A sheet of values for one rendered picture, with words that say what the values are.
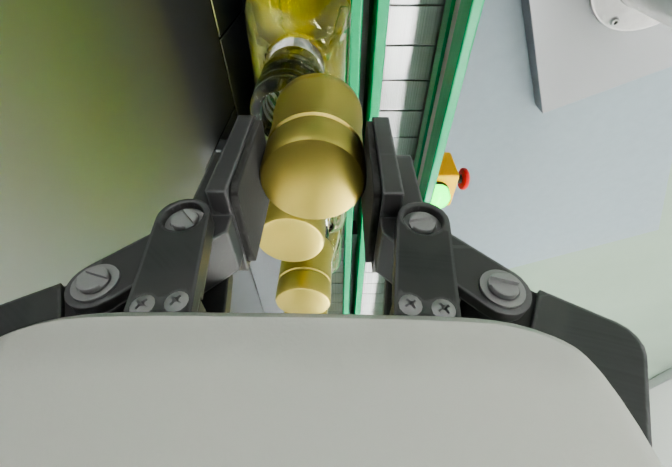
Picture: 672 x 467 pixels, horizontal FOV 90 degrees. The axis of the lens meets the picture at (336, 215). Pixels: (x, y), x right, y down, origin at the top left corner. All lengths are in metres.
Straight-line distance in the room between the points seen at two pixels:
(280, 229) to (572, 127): 0.85
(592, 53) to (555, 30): 0.09
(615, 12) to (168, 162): 0.72
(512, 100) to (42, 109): 0.79
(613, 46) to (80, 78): 0.79
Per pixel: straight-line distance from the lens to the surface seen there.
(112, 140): 0.26
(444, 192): 0.58
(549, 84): 0.82
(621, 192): 1.18
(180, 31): 0.45
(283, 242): 0.17
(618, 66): 0.86
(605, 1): 0.78
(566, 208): 1.14
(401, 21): 0.41
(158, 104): 0.31
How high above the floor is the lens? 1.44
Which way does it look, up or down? 45 degrees down
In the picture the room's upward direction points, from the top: 179 degrees counter-clockwise
